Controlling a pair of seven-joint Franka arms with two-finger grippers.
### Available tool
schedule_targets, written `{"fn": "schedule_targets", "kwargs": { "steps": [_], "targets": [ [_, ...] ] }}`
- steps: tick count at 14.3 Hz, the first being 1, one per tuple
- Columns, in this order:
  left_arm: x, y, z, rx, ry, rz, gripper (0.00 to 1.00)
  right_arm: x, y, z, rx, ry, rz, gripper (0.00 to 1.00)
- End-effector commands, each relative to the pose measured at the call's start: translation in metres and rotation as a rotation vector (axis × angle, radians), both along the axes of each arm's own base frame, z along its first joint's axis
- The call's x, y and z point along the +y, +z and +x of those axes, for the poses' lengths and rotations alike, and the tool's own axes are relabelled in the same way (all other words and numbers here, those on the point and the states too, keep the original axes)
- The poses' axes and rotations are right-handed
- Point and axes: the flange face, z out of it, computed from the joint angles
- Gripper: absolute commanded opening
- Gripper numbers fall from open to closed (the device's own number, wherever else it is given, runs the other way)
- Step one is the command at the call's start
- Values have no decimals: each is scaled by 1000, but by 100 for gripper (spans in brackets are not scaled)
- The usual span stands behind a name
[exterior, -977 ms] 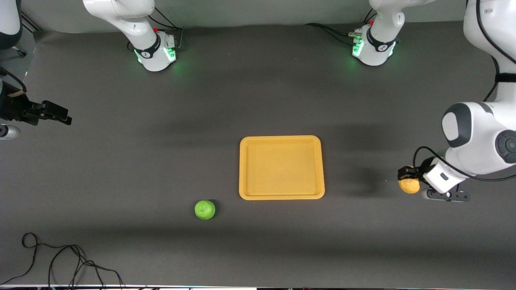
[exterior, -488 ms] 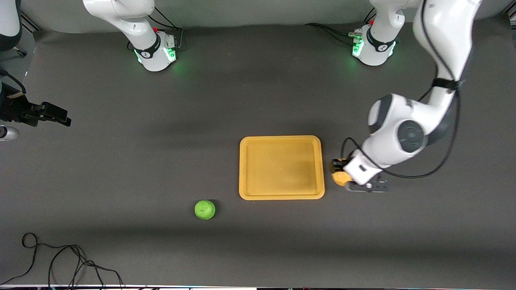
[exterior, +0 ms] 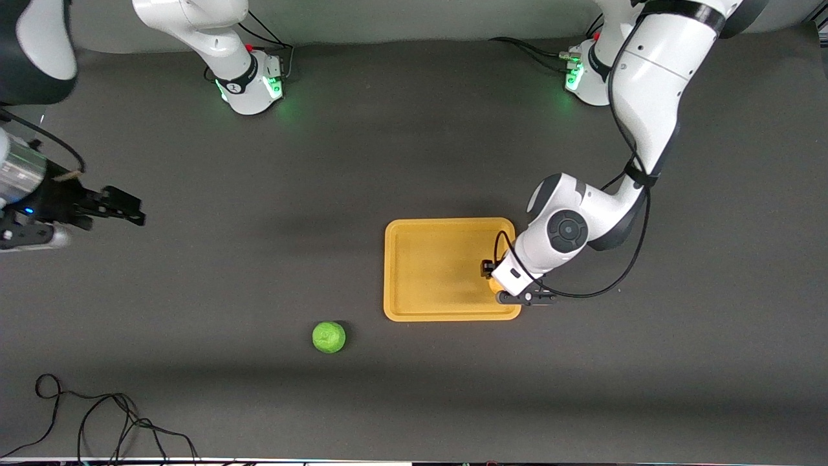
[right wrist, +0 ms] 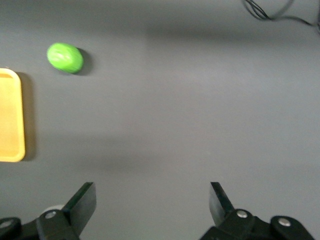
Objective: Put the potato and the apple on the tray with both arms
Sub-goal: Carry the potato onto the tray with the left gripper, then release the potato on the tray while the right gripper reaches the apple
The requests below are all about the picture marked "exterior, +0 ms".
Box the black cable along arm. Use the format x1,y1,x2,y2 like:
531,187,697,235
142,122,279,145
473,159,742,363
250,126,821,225
0,109,87,173
494,19,651,300

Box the green toy apple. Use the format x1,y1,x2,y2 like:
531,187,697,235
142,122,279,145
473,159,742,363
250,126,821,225
312,321,347,354

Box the black cables at right base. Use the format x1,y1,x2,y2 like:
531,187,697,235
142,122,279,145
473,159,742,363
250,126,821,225
238,12,296,80

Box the loose black cable on table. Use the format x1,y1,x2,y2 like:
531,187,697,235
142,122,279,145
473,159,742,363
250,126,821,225
0,373,201,466

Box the black cables at left base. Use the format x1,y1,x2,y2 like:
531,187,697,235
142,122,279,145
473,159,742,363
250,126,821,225
489,36,571,73

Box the black cable along right arm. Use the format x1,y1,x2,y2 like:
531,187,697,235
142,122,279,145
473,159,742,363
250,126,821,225
0,109,87,173

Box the black cables at base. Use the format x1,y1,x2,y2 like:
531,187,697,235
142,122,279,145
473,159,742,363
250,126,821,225
489,36,571,73
238,12,296,80

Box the orange plastic tray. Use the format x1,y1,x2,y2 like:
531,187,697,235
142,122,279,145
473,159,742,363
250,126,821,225
384,217,522,322

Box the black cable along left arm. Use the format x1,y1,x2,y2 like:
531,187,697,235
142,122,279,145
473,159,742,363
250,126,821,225
494,19,651,300

